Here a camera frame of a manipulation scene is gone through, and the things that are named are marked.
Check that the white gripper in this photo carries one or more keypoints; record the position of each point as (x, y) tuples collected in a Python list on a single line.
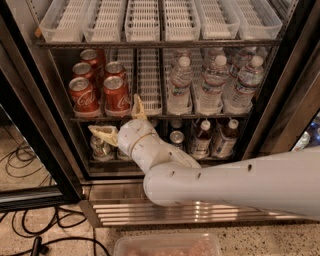
[(131, 134)]

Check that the top shelf tray far right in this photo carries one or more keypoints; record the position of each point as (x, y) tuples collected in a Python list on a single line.
[(258, 20)]

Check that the right blue pepsi can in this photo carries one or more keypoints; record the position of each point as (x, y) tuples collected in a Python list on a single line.
[(177, 139)]

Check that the brown tea bottle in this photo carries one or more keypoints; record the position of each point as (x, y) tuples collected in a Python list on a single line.
[(226, 139), (200, 140)]

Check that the water bottle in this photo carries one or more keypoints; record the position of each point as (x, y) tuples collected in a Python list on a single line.
[(239, 91), (180, 80), (212, 81)]

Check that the coke can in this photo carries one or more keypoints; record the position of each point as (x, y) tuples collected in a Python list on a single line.
[(115, 68), (83, 69), (117, 102), (82, 92), (93, 58)]

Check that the top shelf tray far left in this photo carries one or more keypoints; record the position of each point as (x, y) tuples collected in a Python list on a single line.
[(63, 21)]

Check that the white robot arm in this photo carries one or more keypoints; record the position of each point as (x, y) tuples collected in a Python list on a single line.
[(287, 182)]

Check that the front middle water bottle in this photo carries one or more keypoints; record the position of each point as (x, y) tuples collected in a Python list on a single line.
[(212, 81)]

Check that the front left water bottle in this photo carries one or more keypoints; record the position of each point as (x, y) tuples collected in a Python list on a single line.
[(180, 80)]

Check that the open fridge glass door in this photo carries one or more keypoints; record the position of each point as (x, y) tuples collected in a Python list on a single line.
[(33, 127)]

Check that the front left green soda can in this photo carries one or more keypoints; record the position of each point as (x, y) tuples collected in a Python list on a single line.
[(101, 150)]

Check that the stainless fridge bottom grille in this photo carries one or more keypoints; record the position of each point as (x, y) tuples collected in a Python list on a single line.
[(124, 203)]

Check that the left brown tea bottle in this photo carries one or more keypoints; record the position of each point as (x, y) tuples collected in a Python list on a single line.
[(200, 140)]

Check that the front right water bottle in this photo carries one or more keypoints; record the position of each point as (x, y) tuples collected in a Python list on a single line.
[(239, 91)]

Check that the empty white middle shelf tray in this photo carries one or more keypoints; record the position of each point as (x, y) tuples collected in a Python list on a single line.
[(148, 81)]

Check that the right brown tea bottle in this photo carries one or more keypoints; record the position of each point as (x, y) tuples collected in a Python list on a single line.
[(226, 139)]

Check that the front right green soda can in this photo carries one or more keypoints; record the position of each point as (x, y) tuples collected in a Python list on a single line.
[(122, 156)]

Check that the clear plastic food container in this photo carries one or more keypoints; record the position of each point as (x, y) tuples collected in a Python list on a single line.
[(190, 244)]

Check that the cans behind right door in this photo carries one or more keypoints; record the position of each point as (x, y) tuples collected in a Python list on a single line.
[(311, 136)]

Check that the green soda can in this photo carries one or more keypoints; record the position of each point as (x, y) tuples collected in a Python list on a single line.
[(101, 150), (122, 156)]

